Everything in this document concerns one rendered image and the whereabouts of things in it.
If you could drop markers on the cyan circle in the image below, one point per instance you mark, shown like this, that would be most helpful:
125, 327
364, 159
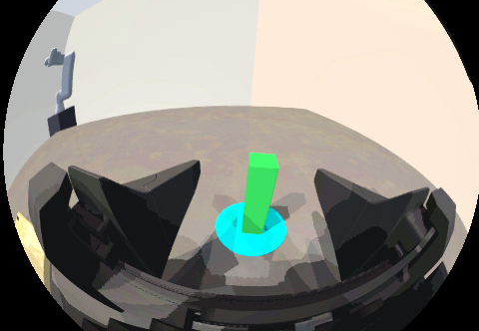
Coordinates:
229, 231

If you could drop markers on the green rectangular post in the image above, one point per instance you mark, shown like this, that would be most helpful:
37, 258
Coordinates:
262, 170

